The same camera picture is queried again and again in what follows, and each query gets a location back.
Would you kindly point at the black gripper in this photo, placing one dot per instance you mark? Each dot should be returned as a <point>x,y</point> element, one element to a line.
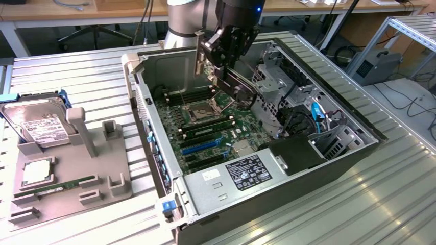
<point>237,15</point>

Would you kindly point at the black graphics card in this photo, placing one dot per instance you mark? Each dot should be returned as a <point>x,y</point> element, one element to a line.
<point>237,89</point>

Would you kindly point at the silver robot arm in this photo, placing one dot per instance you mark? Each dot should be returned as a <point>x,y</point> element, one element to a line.
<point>184,25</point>

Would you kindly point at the black office chair base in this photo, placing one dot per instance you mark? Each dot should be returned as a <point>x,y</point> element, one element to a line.
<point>96,30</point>
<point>283,19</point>

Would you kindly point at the silver metal drive cage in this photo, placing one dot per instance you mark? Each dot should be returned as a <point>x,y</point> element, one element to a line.
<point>272,84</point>

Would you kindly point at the black slanted pole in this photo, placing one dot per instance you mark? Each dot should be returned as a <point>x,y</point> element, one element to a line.
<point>339,24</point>

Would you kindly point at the black RAM slot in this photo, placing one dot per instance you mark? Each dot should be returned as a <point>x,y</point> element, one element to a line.
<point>192,100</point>
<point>187,91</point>
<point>188,94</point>
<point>191,97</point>

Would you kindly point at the silver socket cover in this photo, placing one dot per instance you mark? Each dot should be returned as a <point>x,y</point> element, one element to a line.
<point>215,102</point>

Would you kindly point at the thin locking lever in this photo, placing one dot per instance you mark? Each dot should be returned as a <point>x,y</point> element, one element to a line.
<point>181,95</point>

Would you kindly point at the CPU socket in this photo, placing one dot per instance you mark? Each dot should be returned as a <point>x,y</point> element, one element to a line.
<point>200,112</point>

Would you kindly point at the green motherboard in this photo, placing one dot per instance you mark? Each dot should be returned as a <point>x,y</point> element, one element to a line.
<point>169,114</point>

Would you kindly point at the grey machine box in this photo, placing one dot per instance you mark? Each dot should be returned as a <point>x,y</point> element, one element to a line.
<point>377,69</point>

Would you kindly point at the black expansion slot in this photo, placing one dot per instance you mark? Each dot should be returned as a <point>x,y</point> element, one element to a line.
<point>204,158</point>
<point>207,165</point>
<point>197,142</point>

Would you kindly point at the silver chipset heatsink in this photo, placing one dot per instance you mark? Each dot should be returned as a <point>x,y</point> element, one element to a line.
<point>243,149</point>

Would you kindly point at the wooden office desk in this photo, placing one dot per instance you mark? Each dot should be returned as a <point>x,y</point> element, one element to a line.
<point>51,14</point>

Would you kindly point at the black plastic shroud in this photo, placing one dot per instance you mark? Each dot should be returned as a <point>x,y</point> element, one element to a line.
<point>296,155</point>

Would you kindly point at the silver metal disk bay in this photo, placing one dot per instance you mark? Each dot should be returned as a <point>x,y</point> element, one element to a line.
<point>337,145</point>

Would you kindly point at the open dark PC case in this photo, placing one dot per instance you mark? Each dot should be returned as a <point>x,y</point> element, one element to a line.
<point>272,194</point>

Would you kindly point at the silver hard disk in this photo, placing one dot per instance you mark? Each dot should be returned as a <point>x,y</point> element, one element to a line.
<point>33,114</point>

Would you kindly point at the grey power supply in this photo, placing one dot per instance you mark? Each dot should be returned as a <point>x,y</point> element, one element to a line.
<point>204,196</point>

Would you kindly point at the grey parts rack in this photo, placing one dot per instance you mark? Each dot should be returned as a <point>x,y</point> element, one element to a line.
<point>68,178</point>

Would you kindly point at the silver CPU chip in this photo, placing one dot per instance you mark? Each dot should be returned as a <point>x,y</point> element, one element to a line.
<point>37,173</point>

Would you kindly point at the aluminium frame table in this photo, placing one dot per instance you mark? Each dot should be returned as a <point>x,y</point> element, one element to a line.
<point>412,28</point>

